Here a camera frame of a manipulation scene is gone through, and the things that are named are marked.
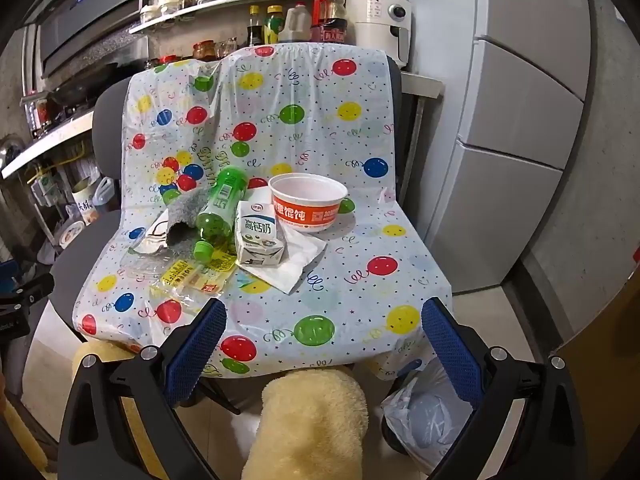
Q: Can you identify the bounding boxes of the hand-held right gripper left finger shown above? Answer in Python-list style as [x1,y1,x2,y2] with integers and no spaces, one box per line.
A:
[57,297,228,480]

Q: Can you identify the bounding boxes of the white plastic jug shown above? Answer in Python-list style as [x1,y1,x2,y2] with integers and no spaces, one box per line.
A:
[92,176,114,214]

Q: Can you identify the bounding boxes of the grey refrigerator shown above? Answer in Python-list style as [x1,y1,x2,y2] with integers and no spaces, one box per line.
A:
[405,0,601,296]

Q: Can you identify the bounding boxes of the brown board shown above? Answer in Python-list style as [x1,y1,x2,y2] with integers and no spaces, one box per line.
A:
[547,255,640,480]

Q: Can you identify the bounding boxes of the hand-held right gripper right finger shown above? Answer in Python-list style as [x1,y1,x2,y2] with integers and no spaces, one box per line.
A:
[421,296,588,480]

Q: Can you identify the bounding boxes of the white kitchen counter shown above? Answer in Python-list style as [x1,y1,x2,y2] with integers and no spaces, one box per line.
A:
[0,107,96,181]

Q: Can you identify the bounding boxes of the yellow printed plastic wrapper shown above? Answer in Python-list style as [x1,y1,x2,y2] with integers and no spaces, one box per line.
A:
[150,250,238,311]

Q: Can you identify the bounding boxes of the white paper napkin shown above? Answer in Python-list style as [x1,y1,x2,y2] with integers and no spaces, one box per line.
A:
[240,187,328,295]

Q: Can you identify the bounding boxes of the white milk carton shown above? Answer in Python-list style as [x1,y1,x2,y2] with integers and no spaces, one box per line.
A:
[234,200,287,267]

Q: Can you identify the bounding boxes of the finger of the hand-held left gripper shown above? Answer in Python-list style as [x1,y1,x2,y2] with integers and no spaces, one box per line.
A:
[0,273,56,312]

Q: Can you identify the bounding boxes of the white side countertop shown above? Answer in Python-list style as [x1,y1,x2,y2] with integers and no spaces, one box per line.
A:
[400,70,446,99]

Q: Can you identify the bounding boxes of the dark sauce bottle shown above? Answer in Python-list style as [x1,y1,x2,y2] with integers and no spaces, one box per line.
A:
[247,5,265,46]

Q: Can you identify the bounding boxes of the black wok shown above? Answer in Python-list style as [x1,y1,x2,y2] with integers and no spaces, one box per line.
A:
[47,62,121,106]

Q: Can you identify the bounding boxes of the dark grey office chair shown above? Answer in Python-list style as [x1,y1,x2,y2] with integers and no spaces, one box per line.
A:
[47,52,418,416]

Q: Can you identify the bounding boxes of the balloon print plastic tablecloth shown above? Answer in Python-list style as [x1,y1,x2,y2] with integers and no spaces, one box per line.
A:
[72,42,453,381]

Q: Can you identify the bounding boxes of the large amber oil bottle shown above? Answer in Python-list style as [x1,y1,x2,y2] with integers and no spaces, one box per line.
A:
[311,0,349,44]

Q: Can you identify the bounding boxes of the clear plastic clamshell container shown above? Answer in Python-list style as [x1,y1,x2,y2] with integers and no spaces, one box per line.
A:
[122,207,173,281]

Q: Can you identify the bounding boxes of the orange and white paper bowl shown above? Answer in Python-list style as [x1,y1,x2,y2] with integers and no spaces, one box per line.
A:
[268,174,349,233]

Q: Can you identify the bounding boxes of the white printed bucket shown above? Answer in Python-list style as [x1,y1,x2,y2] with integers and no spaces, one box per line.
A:
[71,180,102,226]

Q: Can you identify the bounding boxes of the green plastic bottle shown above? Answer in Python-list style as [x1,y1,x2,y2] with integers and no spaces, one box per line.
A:
[192,167,251,265]

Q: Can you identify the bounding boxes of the bin with plastic bag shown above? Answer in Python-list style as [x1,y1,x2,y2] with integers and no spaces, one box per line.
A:
[380,357,476,478]

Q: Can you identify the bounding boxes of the white wall shelf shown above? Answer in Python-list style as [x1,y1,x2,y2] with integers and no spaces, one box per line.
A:
[129,0,333,36]

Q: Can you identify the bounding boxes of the yellow capped green bottle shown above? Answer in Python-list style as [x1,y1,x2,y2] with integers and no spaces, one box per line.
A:
[263,5,286,45]

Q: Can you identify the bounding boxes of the white kitchen appliance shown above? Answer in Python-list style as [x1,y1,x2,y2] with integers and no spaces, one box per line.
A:
[346,0,413,72]

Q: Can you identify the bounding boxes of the brown plastic jug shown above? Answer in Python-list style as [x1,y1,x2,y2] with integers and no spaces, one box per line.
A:
[278,2,314,44]

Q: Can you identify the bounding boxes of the steel range hood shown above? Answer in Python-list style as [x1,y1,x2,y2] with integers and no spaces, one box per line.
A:
[35,0,151,78]

